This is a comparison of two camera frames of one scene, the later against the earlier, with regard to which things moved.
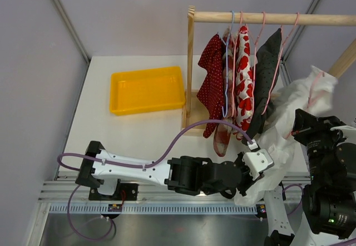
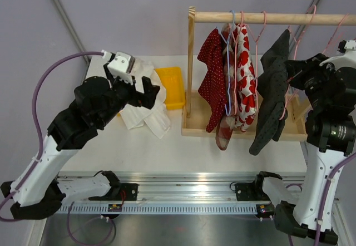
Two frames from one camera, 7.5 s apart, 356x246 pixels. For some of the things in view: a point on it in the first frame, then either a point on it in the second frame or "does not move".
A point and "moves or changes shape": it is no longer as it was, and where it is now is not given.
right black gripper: (307, 124) → (302, 69)
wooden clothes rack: (191, 126) does not move
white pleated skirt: (310, 92) → (157, 118)
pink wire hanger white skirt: (311, 99) moves or changes shape
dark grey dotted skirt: (267, 67) → (272, 88)
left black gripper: (249, 178) → (150, 91)
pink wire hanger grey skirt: (278, 65) → (296, 38)
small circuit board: (115, 207) does not move
